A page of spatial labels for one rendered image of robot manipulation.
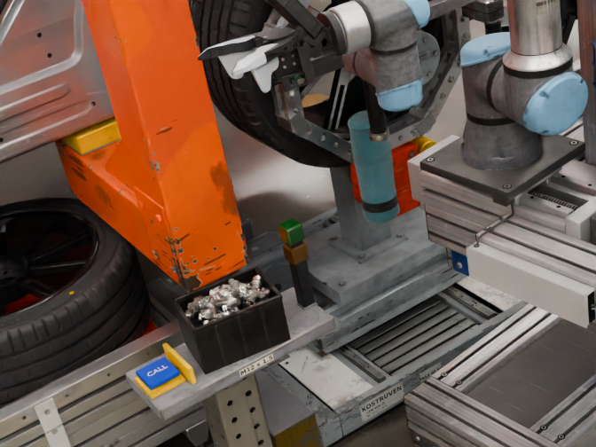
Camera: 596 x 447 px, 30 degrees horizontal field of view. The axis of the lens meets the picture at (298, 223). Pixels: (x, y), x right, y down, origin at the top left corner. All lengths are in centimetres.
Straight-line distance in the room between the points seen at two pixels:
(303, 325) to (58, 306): 57
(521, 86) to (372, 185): 75
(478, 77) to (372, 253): 105
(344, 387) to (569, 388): 59
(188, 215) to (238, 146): 187
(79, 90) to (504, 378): 121
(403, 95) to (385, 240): 128
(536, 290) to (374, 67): 49
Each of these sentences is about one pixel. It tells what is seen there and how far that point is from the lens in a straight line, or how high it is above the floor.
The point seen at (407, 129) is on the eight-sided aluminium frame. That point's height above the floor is 61.
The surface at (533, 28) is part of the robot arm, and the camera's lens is 188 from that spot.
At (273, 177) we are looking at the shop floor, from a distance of 395.
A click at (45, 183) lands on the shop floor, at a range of 434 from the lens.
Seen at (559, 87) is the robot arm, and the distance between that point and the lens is 190.
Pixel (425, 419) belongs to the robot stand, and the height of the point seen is 20.
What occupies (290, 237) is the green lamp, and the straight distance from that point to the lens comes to 233.
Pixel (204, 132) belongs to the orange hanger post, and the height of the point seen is 87.
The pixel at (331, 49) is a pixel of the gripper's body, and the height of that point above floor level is 120.
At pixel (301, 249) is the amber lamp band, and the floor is 60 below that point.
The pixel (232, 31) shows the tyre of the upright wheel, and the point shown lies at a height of 97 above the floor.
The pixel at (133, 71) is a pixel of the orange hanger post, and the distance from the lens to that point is 221.
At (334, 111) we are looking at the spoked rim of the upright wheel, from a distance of 274.
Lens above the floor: 183
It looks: 30 degrees down
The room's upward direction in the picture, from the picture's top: 12 degrees counter-clockwise
